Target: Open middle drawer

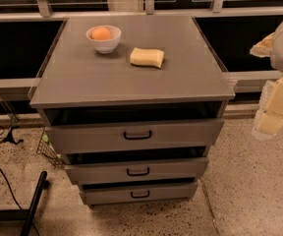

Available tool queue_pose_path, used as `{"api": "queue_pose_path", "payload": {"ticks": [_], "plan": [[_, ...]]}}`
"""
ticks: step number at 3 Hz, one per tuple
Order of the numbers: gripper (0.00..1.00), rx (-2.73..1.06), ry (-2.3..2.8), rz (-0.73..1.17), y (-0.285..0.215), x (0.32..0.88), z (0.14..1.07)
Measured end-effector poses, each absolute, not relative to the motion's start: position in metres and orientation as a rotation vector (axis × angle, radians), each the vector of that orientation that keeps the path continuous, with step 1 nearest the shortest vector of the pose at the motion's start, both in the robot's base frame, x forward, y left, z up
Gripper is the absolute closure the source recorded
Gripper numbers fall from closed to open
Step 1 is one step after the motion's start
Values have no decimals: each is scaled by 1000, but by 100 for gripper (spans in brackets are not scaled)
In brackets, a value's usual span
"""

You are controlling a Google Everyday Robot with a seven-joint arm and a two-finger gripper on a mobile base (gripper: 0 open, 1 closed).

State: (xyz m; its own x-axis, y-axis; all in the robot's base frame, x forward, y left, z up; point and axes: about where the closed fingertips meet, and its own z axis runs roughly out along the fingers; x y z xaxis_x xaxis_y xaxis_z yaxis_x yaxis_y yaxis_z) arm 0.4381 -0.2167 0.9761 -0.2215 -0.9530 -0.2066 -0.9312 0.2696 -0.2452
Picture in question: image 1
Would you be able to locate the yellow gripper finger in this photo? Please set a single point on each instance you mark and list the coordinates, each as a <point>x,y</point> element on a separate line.
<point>269,117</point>
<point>263,48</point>

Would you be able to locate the grey drawer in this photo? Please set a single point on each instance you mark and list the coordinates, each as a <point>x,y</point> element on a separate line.
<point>129,171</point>
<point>141,193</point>
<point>134,135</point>

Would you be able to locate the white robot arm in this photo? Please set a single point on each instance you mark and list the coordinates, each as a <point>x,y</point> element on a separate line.
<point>276,55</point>

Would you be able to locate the grey drawer cabinet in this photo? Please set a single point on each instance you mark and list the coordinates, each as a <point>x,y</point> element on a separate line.
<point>81,86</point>

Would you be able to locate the grey bottom drawer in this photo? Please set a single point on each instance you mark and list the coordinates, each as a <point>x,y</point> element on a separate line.
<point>141,193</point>

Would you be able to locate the grey top drawer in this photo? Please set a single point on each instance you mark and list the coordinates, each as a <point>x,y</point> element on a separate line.
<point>134,135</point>

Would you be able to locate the yellow sponge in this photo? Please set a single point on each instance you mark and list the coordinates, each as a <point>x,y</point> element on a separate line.
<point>147,57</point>

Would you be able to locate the white ceramic bowl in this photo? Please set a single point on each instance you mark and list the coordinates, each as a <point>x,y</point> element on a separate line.
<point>105,46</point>

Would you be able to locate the orange fruit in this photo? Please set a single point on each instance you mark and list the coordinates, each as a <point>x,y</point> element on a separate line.
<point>101,33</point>

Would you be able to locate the metal window railing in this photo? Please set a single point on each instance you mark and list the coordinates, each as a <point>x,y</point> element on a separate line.
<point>141,9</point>

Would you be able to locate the black metal stand leg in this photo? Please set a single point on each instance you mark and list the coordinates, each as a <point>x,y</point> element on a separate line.
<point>27,215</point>

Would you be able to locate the wire mesh basket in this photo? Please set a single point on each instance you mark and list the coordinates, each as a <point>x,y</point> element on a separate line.
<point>47,151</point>

